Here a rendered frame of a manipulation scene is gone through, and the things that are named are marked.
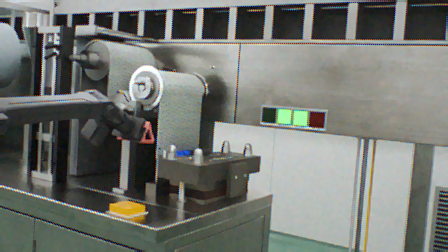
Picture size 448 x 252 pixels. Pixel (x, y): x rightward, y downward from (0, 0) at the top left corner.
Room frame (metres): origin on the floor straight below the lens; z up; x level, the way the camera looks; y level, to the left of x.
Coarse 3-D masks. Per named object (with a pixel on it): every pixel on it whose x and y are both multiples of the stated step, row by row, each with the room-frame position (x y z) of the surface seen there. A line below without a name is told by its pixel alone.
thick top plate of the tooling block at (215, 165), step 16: (160, 160) 1.49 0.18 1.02; (176, 160) 1.48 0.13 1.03; (192, 160) 1.51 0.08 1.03; (208, 160) 1.54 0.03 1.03; (224, 160) 1.56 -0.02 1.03; (240, 160) 1.62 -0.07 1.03; (256, 160) 1.73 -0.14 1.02; (160, 176) 1.49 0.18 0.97; (176, 176) 1.46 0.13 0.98; (192, 176) 1.43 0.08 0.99; (208, 176) 1.46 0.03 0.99; (224, 176) 1.54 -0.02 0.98
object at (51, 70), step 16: (48, 32) 1.66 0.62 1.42; (64, 32) 1.62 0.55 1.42; (64, 48) 1.62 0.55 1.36; (32, 64) 1.70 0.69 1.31; (48, 64) 1.70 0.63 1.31; (64, 64) 1.63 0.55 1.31; (32, 80) 1.69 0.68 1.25; (48, 80) 1.70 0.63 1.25; (64, 80) 1.63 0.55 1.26; (32, 96) 1.69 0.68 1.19; (32, 128) 1.69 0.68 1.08; (64, 128) 1.64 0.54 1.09; (32, 144) 1.69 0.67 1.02; (64, 144) 1.64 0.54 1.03; (32, 160) 1.70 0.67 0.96; (64, 160) 1.64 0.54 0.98; (32, 176) 1.69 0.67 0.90; (48, 176) 1.64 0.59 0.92; (64, 176) 1.65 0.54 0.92
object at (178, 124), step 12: (168, 108) 1.59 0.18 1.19; (180, 108) 1.65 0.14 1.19; (192, 108) 1.71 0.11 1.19; (168, 120) 1.59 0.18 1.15; (180, 120) 1.65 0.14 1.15; (192, 120) 1.71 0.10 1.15; (168, 132) 1.60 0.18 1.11; (180, 132) 1.65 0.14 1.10; (192, 132) 1.71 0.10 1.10; (168, 144) 1.60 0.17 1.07; (180, 144) 1.66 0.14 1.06; (192, 144) 1.72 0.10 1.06; (156, 156) 1.55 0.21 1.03
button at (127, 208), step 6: (114, 204) 1.29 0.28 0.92; (120, 204) 1.29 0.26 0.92; (126, 204) 1.30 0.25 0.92; (132, 204) 1.30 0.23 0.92; (138, 204) 1.31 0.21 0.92; (114, 210) 1.28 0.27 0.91; (120, 210) 1.27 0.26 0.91; (126, 210) 1.26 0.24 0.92; (132, 210) 1.27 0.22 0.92; (138, 210) 1.29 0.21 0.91
